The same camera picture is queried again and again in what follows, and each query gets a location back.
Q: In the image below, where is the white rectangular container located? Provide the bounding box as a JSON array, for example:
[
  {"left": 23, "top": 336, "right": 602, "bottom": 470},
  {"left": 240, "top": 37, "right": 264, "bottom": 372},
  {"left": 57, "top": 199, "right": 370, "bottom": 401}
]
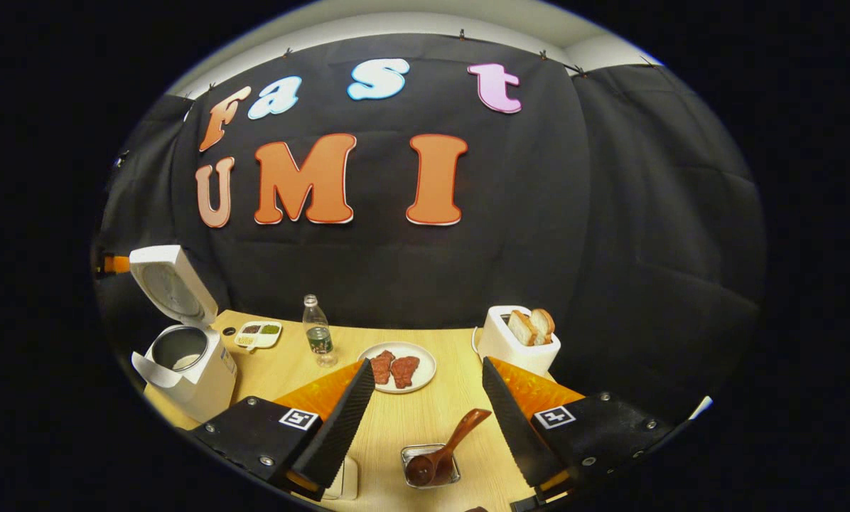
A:
[{"left": 323, "top": 455, "right": 360, "bottom": 501}]

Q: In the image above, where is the toasted bread slice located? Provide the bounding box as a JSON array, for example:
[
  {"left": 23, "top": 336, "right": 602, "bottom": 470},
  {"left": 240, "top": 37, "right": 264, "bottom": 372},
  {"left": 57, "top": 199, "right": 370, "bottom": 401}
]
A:
[
  {"left": 530, "top": 309, "right": 556, "bottom": 346},
  {"left": 508, "top": 310, "right": 537, "bottom": 346}
]

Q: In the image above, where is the clear plastic water bottle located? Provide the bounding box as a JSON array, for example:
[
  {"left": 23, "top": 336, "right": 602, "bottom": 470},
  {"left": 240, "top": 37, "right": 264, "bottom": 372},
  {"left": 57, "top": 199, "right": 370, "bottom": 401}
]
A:
[{"left": 303, "top": 294, "right": 338, "bottom": 368}]

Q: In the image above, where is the white divided bean dish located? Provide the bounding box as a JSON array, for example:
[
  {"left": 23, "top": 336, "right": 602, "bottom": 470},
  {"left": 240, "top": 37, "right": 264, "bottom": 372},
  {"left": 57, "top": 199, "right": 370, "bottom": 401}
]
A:
[{"left": 235, "top": 321, "right": 284, "bottom": 351}]

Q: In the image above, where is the black backdrop cloth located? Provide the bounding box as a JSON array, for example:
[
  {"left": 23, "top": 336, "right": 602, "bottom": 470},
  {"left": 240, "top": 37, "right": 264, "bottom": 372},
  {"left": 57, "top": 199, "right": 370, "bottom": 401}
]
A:
[{"left": 95, "top": 33, "right": 767, "bottom": 427}]

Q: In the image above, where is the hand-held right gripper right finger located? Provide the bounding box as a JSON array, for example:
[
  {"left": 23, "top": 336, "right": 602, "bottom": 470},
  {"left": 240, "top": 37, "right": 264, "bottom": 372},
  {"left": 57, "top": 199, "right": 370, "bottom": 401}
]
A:
[{"left": 482, "top": 357, "right": 674, "bottom": 511}]

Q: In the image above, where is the red meat slice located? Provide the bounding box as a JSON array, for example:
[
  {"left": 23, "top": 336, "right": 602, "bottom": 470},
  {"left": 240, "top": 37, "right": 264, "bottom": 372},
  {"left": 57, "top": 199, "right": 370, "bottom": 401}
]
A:
[
  {"left": 370, "top": 350, "right": 396, "bottom": 385},
  {"left": 391, "top": 356, "right": 421, "bottom": 389}
]

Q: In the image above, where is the metal wire chopstick holder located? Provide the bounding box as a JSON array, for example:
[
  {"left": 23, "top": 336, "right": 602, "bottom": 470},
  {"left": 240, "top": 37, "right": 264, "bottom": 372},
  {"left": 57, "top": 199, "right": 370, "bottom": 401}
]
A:
[{"left": 401, "top": 444, "right": 461, "bottom": 490}]

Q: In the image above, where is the white rice cooker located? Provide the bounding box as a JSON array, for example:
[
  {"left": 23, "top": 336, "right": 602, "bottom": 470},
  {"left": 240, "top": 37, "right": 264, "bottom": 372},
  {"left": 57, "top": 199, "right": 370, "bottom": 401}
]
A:
[{"left": 128, "top": 245, "right": 239, "bottom": 424}]

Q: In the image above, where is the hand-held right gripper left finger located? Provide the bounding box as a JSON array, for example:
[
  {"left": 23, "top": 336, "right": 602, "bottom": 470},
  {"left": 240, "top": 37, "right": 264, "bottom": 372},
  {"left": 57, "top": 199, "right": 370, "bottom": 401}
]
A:
[{"left": 190, "top": 358, "right": 376, "bottom": 502}]

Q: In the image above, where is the white round plate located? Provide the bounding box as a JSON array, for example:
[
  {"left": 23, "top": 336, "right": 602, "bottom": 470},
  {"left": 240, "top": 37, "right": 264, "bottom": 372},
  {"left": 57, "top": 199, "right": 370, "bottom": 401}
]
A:
[{"left": 357, "top": 342, "right": 438, "bottom": 394}]

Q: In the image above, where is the brown wooden spoon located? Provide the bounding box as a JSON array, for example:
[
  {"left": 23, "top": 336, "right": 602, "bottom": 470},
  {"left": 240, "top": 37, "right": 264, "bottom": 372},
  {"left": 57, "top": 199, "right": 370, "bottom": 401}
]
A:
[{"left": 405, "top": 408, "right": 493, "bottom": 487}]

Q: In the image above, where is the white toaster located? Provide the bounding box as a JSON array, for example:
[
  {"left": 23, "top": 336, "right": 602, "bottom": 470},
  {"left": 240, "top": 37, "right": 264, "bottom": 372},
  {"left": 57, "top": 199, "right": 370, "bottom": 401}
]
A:
[{"left": 476, "top": 306, "right": 562, "bottom": 376}]

